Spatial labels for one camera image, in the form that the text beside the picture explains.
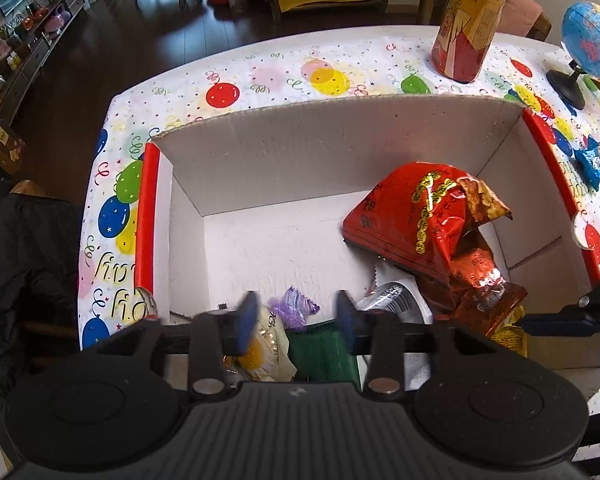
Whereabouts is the balloon print tablecloth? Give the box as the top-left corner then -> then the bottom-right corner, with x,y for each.
77,30 -> 600,461

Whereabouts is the silver white snack packet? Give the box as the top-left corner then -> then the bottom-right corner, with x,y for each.
355,265 -> 434,324

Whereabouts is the shiny orange snack packet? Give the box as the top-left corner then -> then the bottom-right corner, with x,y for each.
450,245 -> 511,289

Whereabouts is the tea bottle with yellow label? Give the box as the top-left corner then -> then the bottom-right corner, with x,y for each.
431,0 -> 509,85

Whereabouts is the large red snack bag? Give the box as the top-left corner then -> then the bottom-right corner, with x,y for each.
342,161 -> 514,286

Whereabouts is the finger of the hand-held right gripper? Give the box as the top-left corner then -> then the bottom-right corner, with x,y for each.
522,309 -> 600,338

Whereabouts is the television cabinet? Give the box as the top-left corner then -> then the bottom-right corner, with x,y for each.
0,0 -> 89,126

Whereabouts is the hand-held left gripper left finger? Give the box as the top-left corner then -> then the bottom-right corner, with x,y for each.
95,291 -> 261,402

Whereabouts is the black jacket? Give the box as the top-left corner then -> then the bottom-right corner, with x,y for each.
0,192 -> 84,396

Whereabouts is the blue globe on black stand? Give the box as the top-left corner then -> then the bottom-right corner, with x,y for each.
546,1 -> 600,111

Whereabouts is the blue snack packet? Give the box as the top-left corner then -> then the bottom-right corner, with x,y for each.
573,135 -> 600,192

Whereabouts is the green snack packet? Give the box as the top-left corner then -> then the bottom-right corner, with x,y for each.
285,322 -> 364,391

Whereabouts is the clear yolk pastry packet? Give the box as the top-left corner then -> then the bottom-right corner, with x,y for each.
225,305 -> 299,384

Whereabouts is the wooden chair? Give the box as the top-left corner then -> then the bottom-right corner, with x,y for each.
420,0 -> 554,44

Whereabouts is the purple candy packet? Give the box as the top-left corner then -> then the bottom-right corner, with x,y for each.
267,286 -> 321,331

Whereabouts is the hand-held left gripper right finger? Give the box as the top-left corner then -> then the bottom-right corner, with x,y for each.
336,290 -> 502,402

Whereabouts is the brown cardboard box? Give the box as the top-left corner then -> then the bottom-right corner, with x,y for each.
0,120 -> 29,176

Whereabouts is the brown snack packet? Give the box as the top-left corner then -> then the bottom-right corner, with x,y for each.
455,282 -> 529,337

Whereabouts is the red cardboard box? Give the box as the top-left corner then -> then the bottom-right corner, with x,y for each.
135,92 -> 600,411

